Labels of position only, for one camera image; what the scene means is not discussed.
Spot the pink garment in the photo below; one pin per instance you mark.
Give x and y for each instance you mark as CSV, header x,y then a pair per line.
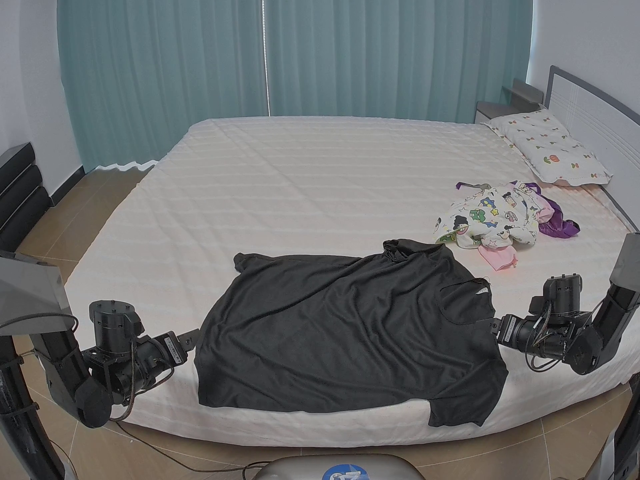
x,y
497,258

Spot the white printed pyjama top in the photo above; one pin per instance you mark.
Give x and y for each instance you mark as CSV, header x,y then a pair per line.
x,y
490,218

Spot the black chest of drawers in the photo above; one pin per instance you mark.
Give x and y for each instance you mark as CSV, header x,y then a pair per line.
x,y
20,193

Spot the white printed pillow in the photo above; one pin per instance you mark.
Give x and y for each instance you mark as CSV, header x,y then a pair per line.
x,y
550,148

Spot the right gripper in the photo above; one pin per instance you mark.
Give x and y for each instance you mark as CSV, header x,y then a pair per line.
x,y
510,333

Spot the purple garment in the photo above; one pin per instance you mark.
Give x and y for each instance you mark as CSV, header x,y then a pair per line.
x,y
560,228

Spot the blue-green curtain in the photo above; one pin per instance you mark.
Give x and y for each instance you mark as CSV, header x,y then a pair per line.
x,y
400,43
160,68

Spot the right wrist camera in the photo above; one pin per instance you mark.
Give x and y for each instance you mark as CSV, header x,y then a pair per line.
x,y
539,305

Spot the grey bedside table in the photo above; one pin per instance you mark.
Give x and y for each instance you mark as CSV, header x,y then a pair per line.
x,y
505,105

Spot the bed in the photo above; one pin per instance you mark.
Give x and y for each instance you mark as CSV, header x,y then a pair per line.
x,y
300,193

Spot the black T-shirt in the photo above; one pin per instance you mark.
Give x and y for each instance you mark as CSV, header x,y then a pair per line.
x,y
340,328

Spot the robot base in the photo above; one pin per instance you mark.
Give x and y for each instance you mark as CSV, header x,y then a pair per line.
x,y
340,468

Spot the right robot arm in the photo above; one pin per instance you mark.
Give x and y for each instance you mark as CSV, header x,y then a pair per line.
x,y
595,343

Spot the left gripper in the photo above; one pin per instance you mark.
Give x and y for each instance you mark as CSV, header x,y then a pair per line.
x,y
175,348

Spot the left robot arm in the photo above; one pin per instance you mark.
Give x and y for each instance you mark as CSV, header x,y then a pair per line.
x,y
30,293

